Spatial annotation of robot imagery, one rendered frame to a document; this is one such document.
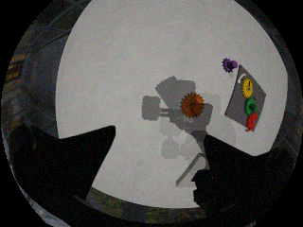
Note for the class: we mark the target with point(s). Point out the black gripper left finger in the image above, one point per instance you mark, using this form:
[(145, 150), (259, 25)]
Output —
[(79, 157)]

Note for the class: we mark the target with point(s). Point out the brown toothed gear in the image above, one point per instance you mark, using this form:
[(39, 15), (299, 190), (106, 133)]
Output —
[(192, 105)]

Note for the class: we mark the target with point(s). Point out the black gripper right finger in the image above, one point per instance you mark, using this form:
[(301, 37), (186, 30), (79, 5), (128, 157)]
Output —
[(232, 170)]

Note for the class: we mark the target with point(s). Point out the purple gear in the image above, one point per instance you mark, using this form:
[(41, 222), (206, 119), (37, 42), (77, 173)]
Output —
[(229, 65)]

